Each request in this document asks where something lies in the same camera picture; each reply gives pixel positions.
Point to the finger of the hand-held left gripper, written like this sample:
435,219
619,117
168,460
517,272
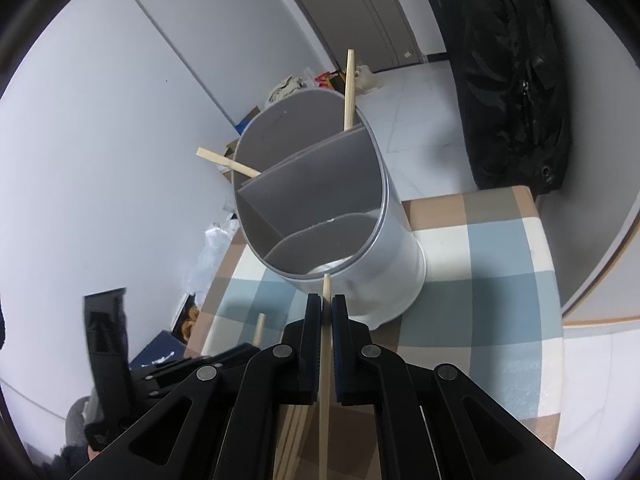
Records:
170,372

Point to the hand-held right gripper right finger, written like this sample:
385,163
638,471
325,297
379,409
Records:
342,340

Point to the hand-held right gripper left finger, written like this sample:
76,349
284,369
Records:
314,340

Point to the wooden chopstick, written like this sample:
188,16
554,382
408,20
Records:
225,161
259,330
349,90
324,435

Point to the grey divided utensil holder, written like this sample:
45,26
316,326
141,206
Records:
390,270

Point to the person's left forearm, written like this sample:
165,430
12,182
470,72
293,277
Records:
77,420

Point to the navy shoebox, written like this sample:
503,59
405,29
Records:
160,352

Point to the brown boot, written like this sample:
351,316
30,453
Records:
190,322

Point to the clear plastic bag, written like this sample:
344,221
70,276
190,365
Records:
212,255

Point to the checked tablecloth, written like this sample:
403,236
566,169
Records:
475,270

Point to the brown cardboard box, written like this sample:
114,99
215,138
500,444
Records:
231,152

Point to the white canvas bag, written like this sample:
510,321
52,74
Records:
286,91

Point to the red and yellow bag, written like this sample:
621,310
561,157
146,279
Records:
330,81

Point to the beige plastic bag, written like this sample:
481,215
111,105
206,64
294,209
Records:
369,80

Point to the white curved furniture panel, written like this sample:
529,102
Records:
600,285

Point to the black backpack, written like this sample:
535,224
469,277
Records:
500,85

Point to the grey door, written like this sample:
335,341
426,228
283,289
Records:
350,0

